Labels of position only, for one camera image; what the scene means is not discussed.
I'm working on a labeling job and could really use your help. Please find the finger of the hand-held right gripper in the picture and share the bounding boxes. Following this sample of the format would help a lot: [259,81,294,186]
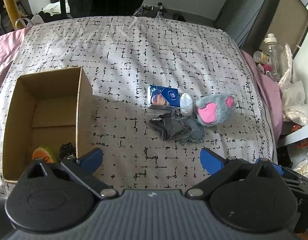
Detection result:
[255,158,303,180]

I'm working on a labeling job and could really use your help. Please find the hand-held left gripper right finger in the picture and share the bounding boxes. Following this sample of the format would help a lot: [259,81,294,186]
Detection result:
[185,148,285,198]

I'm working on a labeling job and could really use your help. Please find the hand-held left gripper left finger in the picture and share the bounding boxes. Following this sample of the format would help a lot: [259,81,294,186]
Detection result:
[21,148,120,200]

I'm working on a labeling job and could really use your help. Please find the dark grey cloth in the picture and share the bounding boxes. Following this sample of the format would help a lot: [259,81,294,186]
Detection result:
[148,109,205,144]

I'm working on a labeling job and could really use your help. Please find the grey plush toy pink paws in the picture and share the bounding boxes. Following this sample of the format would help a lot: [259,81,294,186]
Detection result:
[195,93,237,127]

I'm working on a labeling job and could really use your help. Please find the brown cardboard box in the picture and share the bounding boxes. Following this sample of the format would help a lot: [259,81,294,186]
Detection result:
[2,67,95,183]

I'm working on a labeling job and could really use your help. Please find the white oval soft pouch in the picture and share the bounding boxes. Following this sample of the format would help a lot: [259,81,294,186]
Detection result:
[180,93,194,116]

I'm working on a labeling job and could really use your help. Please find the black knitted item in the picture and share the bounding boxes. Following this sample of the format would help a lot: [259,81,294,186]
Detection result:
[59,142,77,160]

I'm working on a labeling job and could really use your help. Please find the white shelf board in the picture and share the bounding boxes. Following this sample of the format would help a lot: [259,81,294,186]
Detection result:
[278,124,308,147]

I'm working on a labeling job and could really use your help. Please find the orange and green plush toy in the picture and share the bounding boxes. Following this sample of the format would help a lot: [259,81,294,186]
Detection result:
[32,147,57,164]

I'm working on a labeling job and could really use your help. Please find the white plastic bags pile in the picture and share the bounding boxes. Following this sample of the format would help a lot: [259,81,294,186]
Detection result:
[278,44,308,127]

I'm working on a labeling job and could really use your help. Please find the small clear jar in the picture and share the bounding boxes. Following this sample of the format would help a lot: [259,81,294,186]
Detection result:
[253,51,269,65]

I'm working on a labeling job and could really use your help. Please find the clear plastic bottle white cap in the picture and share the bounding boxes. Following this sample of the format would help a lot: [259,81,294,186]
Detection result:
[264,33,286,81]

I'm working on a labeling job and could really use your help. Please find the white black-patterned blanket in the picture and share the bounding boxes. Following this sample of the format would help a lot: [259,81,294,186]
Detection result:
[0,16,277,196]

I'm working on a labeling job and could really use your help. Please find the pink bedsheet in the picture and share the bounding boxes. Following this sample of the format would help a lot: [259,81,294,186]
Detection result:
[0,26,282,136]

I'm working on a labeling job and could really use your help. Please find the dark framed chair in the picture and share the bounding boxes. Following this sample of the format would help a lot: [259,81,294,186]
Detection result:
[214,0,308,57]

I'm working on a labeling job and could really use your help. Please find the white plastic bag with handles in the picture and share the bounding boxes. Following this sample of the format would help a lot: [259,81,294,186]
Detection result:
[15,14,48,29]

